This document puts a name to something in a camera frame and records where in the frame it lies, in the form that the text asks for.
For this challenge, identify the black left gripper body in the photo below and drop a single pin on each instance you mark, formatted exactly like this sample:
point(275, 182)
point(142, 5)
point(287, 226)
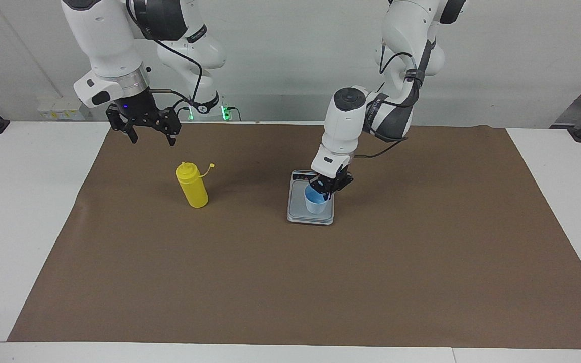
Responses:
point(335, 180)

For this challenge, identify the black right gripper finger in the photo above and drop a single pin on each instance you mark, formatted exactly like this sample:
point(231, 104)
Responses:
point(125, 122)
point(172, 126)

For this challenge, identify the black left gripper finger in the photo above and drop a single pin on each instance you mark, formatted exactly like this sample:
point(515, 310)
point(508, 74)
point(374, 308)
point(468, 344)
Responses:
point(334, 193)
point(320, 190)

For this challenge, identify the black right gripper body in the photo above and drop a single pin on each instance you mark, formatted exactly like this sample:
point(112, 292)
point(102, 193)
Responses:
point(139, 108)

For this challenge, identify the light blue plastic cup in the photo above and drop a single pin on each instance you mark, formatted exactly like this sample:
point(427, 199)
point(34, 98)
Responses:
point(314, 205)

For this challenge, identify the yellow squeeze bottle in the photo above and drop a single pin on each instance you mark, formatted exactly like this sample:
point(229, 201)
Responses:
point(193, 189)

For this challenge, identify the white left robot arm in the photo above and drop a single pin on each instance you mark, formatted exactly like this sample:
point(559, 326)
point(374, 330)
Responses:
point(343, 126)

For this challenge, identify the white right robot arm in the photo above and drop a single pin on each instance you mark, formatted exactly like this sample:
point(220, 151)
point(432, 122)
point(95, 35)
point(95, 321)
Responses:
point(104, 40)

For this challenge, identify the silver digital kitchen scale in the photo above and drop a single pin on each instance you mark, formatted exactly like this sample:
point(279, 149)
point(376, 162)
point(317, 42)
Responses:
point(300, 214)

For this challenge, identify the brown paper table mat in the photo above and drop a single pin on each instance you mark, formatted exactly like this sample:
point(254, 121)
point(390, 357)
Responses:
point(290, 282)

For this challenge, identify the white wall socket box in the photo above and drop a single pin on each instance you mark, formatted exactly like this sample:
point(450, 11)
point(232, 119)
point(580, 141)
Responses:
point(61, 110)

